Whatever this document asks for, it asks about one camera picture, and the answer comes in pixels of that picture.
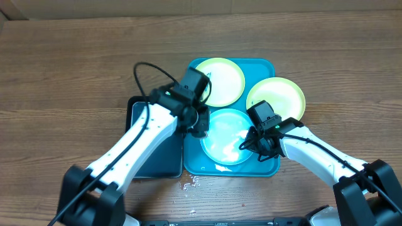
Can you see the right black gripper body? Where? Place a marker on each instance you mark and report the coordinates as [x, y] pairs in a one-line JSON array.
[[257, 145]]

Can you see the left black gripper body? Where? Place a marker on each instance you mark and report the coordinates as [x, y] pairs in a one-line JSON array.
[[202, 123]]

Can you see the light blue plate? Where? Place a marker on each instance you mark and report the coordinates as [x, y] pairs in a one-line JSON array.
[[228, 128]]

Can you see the yellow-green plate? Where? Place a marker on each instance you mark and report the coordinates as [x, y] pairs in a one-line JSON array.
[[227, 79], [283, 95]]

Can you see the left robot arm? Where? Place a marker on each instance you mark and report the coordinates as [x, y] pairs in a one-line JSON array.
[[95, 195]]

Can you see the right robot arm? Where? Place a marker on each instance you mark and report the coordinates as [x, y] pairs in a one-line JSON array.
[[365, 193]]

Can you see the teal plastic serving tray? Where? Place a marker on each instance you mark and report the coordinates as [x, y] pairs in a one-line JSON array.
[[195, 159]]

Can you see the black water tray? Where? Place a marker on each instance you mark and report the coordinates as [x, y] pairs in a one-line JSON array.
[[167, 159]]

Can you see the yellow-green plate top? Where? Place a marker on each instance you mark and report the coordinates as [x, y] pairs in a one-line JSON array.
[[227, 79]]

